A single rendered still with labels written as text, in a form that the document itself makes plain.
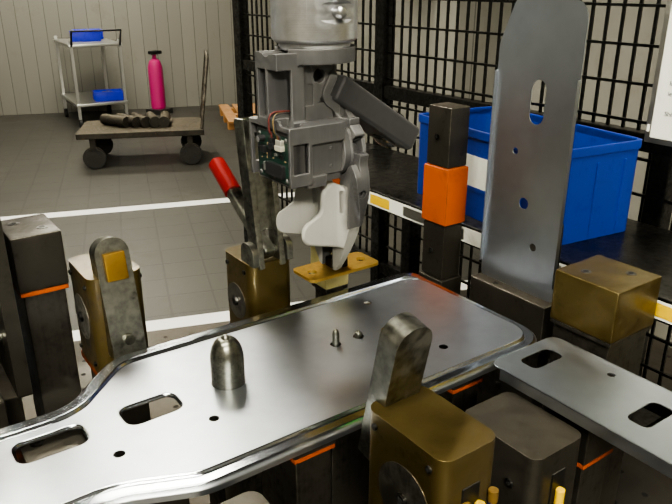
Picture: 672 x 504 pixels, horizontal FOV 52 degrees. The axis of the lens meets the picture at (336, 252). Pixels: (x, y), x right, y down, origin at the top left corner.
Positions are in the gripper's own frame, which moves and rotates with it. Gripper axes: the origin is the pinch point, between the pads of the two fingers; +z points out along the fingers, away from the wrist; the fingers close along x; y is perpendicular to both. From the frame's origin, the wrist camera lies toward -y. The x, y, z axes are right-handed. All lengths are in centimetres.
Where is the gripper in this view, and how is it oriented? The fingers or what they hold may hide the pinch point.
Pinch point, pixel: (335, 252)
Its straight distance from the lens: 69.1
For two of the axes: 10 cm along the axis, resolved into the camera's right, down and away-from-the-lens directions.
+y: -8.2, 2.2, -5.3
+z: 0.1, 9.3, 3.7
